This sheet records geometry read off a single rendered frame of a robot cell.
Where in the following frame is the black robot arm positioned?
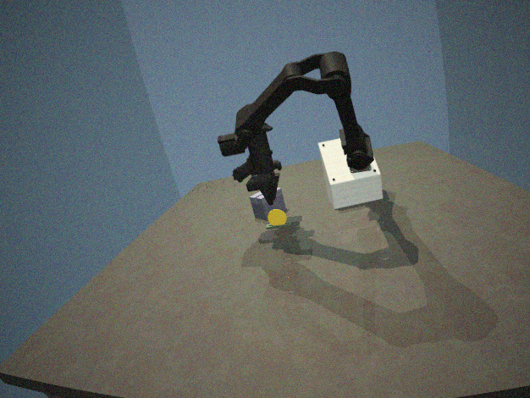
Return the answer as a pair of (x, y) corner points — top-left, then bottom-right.
(218, 52), (374, 174)

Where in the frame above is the gold coin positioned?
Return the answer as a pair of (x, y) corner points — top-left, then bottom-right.
(268, 209), (287, 225)

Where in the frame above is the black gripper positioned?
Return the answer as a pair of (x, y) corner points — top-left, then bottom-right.
(246, 148), (282, 205)

